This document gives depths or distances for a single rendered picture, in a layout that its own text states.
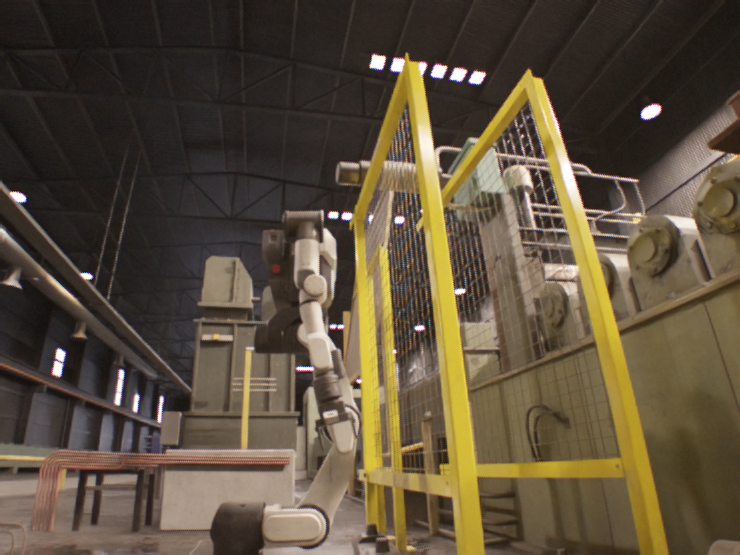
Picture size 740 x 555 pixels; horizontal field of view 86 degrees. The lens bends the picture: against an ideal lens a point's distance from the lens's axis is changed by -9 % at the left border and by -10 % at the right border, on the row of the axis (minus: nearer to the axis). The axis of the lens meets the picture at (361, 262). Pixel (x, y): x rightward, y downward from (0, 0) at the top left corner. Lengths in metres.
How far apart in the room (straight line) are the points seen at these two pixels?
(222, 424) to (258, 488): 0.98
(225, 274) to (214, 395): 1.31
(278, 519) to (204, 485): 2.22
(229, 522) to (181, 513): 2.18
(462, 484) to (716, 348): 0.93
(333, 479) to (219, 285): 3.59
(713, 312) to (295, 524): 1.48
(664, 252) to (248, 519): 1.71
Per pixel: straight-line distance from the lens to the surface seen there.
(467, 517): 1.14
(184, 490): 3.80
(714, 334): 1.67
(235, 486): 3.76
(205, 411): 4.58
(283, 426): 4.50
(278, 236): 1.80
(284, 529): 1.60
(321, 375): 1.45
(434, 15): 12.70
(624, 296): 2.01
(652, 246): 1.86
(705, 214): 1.74
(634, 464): 1.39
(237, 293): 4.90
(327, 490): 1.63
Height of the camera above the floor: 0.49
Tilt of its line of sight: 25 degrees up
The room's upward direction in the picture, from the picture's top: 3 degrees counter-clockwise
